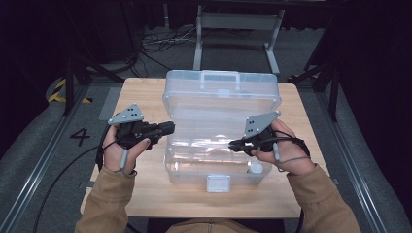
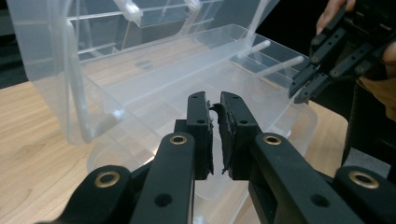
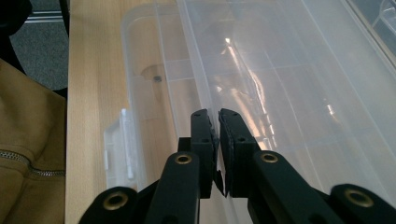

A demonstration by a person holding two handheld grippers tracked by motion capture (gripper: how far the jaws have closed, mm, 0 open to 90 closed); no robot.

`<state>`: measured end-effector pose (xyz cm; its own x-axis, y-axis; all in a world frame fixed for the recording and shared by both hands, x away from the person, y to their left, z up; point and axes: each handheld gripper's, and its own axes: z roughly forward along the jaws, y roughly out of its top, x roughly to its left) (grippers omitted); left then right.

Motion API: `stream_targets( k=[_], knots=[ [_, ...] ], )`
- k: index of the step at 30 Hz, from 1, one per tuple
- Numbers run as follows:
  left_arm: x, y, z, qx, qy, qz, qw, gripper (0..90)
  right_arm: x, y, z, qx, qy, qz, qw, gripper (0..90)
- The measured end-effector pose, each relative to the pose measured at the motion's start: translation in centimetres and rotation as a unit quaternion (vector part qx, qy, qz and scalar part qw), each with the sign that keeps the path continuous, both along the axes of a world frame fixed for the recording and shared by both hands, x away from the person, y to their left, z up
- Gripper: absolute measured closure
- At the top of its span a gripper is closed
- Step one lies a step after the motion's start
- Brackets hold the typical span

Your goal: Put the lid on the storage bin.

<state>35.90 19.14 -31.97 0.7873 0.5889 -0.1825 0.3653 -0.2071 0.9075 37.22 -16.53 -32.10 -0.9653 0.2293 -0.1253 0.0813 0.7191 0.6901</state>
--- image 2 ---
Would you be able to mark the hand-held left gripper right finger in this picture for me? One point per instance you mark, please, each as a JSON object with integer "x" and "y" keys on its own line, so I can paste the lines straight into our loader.
{"x": 238, "y": 140}

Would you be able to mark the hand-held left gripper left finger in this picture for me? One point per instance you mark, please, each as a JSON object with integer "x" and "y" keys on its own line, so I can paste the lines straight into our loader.
{"x": 200, "y": 140}

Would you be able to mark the clear plastic storage box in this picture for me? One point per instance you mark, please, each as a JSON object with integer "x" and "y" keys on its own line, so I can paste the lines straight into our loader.
{"x": 140, "y": 87}

